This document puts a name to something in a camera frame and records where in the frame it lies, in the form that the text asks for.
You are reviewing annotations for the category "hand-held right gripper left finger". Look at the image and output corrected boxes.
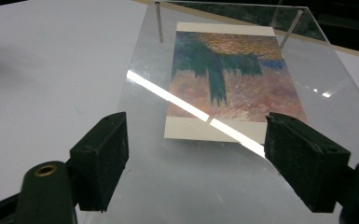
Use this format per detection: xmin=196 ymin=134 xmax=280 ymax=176
xmin=66 ymin=111 xmax=131 ymax=213

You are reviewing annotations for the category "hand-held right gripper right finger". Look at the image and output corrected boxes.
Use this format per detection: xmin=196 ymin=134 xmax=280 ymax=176
xmin=263 ymin=111 xmax=352 ymax=214

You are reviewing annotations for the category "clear acrylic frame with posts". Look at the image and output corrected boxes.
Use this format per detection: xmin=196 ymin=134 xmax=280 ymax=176
xmin=83 ymin=0 xmax=359 ymax=224

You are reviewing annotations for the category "painting print card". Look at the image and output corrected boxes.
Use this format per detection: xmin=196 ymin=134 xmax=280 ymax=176
xmin=163 ymin=21 xmax=309 ymax=145

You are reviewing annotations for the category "white board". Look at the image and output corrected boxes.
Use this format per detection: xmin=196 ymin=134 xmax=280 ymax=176
xmin=0 ymin=0 xmax=359 ymax=210

